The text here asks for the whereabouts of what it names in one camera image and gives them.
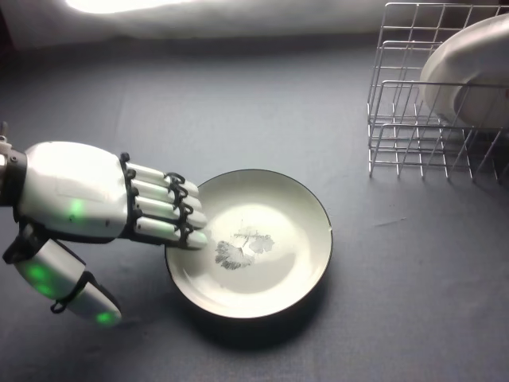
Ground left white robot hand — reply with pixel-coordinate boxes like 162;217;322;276
2;141;210;329

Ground white plate with leaf print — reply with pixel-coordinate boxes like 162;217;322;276
420;10;509;128
164;169;334;319

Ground white backdrop sheet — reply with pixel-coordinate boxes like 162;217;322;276
0;0;509;41

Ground grey table cloth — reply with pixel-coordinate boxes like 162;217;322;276
0;33;509;382

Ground silver wire dish rack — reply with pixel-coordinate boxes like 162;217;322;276
366;2;509;184

